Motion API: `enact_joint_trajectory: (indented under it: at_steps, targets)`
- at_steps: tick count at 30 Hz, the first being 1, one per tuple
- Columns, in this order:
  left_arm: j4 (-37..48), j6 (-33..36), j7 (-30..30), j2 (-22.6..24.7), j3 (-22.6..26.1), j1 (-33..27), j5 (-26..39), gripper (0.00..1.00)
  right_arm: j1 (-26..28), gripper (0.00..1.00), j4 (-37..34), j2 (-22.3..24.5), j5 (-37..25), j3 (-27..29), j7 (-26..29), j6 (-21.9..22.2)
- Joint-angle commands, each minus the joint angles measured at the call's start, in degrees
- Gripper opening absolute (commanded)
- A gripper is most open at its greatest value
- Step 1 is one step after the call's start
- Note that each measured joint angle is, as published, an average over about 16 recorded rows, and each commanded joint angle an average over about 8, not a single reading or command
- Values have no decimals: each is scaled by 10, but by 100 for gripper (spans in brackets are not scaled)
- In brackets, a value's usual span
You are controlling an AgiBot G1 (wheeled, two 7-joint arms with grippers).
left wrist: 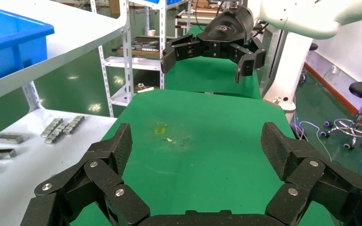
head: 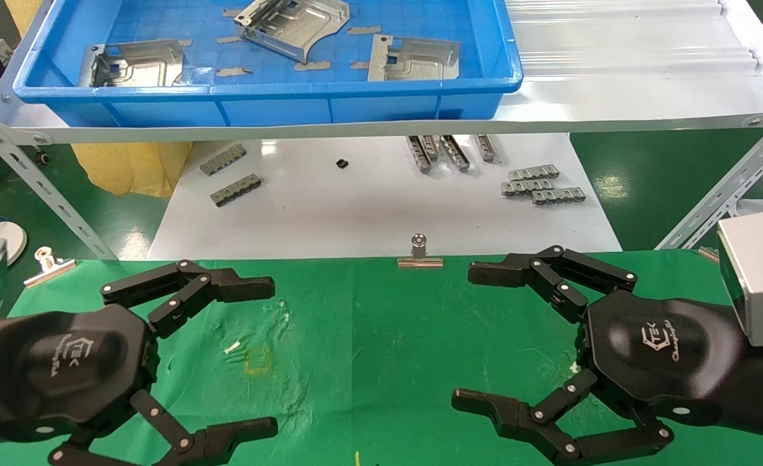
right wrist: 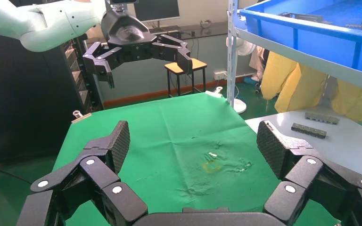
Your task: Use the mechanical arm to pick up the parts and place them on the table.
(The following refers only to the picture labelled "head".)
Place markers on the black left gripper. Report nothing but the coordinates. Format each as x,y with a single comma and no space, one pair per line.
64,369

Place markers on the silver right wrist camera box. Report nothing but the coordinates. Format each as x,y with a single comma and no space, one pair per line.
760,272

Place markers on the green cloth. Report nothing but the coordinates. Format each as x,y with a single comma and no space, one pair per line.
387,362

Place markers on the white metal shelf board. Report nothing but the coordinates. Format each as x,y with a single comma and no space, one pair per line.
614,97

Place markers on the clear plastic piece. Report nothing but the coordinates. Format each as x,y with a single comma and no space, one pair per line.
199,75

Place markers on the silver binder clip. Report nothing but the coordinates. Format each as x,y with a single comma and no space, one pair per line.
48,272
420,261

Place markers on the blue plastic bin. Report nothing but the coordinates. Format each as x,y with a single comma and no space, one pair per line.
277,103

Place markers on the yellow bag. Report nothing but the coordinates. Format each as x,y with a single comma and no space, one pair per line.
135,168

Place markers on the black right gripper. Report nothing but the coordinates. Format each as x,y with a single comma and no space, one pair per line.
659,349

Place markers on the small white scrap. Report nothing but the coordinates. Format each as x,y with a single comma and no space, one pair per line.
232,347

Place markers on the perforated angle iron leg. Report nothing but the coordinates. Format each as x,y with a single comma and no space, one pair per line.
724,188
44,188

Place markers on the stamped sheet metal part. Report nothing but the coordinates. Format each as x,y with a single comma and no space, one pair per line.
297,29
142,65
420,61

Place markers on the translucent corrugated sheet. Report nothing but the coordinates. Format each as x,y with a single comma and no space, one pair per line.
614,39

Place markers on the grey metal slotted strip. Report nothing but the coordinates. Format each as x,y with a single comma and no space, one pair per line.
486,147
534,172
523,188
223,160
430,146
235,190
559,196
455,153
419,155

